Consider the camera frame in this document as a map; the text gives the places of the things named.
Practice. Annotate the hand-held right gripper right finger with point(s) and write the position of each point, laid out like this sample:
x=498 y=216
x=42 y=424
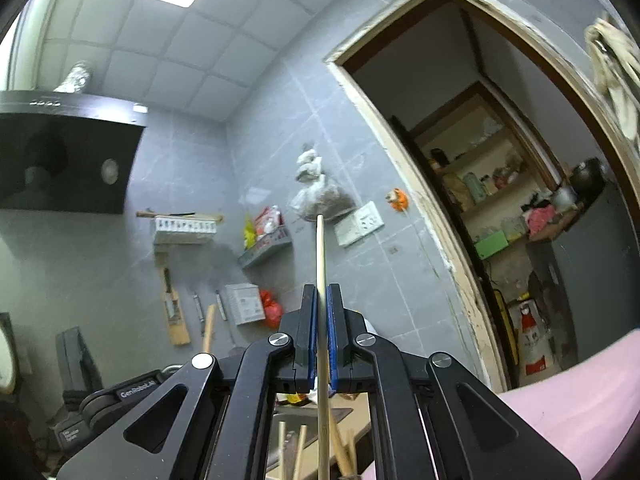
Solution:
x=332 y=350

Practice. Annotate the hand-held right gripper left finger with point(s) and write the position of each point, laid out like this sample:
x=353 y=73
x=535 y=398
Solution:
x=313 y=350

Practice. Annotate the light bamboo chopstick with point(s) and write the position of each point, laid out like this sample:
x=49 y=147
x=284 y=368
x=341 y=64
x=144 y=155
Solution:
x=282 y=450
x=321 y=260
x=299 y=455
x=353 y=452

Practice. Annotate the dark bamboo chopstick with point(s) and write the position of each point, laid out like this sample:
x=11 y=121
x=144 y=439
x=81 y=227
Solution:
x=208 y=330
x=341 y=455

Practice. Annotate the red plastic bag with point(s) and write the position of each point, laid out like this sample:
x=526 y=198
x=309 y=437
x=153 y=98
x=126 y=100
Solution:
x=272 y=310

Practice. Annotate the group of wooden chopsticks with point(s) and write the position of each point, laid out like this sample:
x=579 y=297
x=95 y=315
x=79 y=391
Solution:
x=295 y=416

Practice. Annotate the round beige disc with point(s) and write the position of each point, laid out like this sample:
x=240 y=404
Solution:
x=6 y=360

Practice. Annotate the hanging metal spatula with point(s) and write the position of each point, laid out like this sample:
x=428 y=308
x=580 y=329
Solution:
x=198 y=305

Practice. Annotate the yellow snack packet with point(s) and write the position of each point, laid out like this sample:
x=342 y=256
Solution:
x=249 y=232

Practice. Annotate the red and white packet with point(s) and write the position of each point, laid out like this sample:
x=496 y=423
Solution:
x=267 y=220

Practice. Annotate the hanging clear plastic bags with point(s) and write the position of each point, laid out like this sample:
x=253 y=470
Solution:
x=320 y=195

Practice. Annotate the green box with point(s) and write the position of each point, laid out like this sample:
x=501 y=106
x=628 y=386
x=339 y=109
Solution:
x=492 y=246

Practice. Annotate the pale green jar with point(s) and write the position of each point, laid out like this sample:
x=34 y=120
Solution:
x=473 y=187

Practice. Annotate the wooden pantry shelf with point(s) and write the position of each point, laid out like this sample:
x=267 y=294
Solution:
x=500 y=195

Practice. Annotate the pink crumpled cloth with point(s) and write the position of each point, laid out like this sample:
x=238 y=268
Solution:
x=541 y=220

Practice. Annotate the black range hood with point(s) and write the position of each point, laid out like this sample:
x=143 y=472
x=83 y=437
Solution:
x=60 y=160

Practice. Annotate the pink floral table cloth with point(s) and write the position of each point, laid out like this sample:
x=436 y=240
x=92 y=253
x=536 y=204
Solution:
x=575 y=410

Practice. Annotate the grey cabinet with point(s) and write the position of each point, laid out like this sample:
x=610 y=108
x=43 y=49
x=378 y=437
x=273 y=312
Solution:
x=585 y=285

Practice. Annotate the small metal pot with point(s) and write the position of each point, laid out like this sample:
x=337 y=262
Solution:
x=563 y=197

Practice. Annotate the black cooking pot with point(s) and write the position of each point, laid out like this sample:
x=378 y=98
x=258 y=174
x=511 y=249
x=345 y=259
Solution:
x=587 y=174

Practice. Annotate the white wall box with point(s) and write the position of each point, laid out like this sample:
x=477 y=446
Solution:
x=245 y=305

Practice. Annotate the wooden wall board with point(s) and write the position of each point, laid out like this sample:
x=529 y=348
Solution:
x=177 y=330

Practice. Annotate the grey wall shelf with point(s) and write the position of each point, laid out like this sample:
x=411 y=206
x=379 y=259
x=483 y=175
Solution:
x=265 y=255

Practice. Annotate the white wall socket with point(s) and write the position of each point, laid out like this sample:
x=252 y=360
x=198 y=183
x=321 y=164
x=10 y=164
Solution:
x=360 y=224

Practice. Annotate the worn wooden door frame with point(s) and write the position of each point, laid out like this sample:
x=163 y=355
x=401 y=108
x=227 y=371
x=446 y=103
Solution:
x=435 y=240

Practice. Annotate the orange wall hook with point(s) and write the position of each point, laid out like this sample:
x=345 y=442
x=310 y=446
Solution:
x=398 y=200

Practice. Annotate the white slotted wall rack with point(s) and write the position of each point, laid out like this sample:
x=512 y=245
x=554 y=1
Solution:
x=185 y=228

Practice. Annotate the foil exhaust duct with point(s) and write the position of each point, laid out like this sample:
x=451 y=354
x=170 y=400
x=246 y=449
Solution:
x=75 y=77

